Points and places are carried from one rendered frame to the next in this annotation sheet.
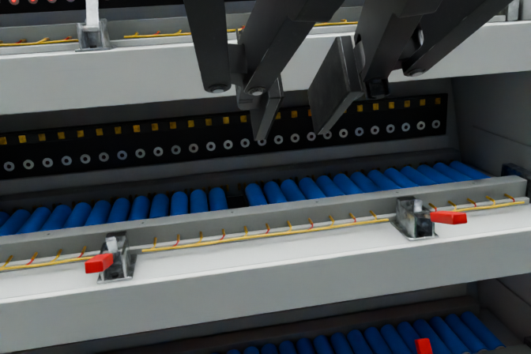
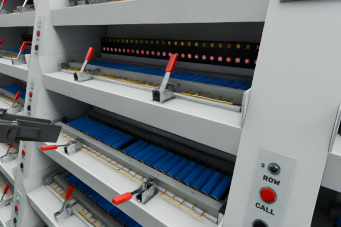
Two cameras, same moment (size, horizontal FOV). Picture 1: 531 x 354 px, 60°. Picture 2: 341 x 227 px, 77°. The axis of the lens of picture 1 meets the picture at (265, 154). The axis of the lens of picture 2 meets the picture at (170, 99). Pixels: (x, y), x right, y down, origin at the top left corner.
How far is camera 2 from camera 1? 0.47 m
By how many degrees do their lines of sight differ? 44
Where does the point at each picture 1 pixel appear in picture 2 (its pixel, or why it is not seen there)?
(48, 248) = (70, 134)
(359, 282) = not seen: hidden behind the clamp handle
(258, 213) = (111, 154)
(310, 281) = (102, 188)
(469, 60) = (184, 129)
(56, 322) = (56, 156)
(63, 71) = (69, 86)
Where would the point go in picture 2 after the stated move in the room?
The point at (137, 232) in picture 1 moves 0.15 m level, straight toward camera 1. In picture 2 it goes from (85, 141) to (26, 153)
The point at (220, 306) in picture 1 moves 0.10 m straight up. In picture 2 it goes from (82, 178) to (89, 137)
